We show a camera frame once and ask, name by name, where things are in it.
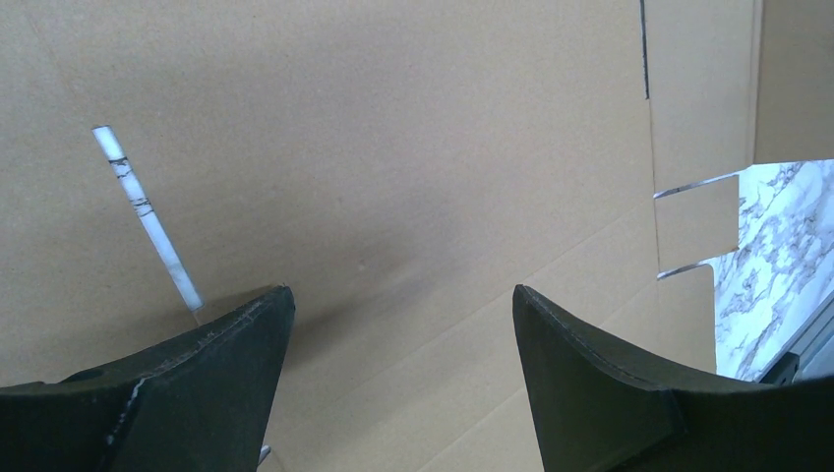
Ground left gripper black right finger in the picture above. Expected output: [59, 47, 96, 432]
[512, 285, 833, 471]

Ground brown cardboard box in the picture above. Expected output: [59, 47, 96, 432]
[1, 1, 833, 471]

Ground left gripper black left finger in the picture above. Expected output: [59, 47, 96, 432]
[1, 286, 295, 471]

